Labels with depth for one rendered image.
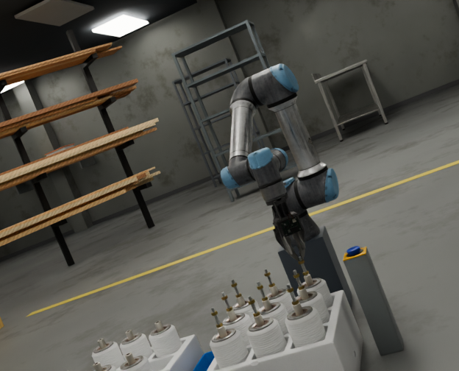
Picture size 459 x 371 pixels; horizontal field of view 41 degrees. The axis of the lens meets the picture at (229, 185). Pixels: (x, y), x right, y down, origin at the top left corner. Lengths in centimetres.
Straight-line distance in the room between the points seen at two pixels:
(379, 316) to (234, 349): 44
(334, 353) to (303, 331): 10
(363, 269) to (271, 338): 34
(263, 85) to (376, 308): 86
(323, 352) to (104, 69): 1101
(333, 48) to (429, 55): 167
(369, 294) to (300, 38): 981
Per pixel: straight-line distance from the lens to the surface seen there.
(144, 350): 216
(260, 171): 182
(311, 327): 169
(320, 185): 223
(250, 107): 219
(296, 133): 221
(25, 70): 720
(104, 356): 222
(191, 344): 214
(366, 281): 184
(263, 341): 172
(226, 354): 177
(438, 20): 1153
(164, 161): 1208
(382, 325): 189
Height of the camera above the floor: 80
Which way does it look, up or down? 5 degrees down
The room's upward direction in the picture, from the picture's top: 22 degrees counter-clockwise
